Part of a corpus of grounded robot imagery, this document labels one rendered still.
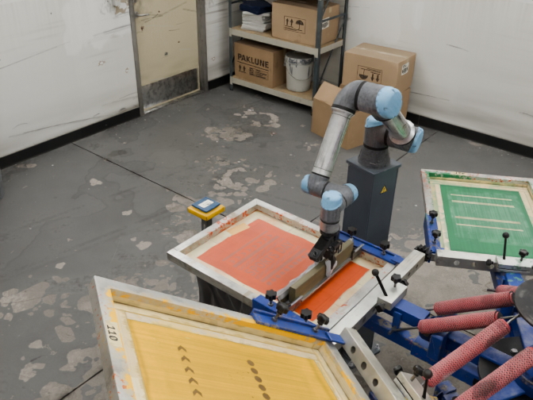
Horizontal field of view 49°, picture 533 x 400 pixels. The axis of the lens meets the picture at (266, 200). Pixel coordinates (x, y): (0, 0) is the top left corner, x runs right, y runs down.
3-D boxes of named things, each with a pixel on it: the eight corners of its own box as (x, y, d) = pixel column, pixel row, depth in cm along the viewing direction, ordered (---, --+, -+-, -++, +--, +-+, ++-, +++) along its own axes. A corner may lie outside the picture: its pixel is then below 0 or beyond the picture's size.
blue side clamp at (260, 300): (251, 313, 225) (251, 298, 222) (260, 305, 228) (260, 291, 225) (316, 350, 209) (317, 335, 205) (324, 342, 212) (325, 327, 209)
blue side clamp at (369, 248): (333, 248, 262) (334, 234, 259) (339, 243, 266) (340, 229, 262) (393, 275, 246) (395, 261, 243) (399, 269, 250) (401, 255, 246)
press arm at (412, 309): (378, 309, 220) (380, 299, 217) (386, 301, 224) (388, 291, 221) (420, 331, 211) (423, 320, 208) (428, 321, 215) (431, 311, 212)
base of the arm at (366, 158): (373, 151, 287) (375, 132, 282) (396, 163, 277) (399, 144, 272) (350, 159, 279) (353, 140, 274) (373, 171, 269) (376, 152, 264)
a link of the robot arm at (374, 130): (370, 134, 280) (373, 108, 273) (396, 142, 273) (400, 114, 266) (358, 143, 272) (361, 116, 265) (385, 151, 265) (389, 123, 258)
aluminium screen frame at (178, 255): (166, 259, 251) (166, 251, 249) (255, 205, 290) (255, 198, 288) (319, 346, 209) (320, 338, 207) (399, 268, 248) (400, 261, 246)
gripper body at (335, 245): (342, 252, 234) (344, 227, 228) (329, 262, 229) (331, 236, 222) (326, 245, 238) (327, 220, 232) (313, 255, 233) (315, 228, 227)
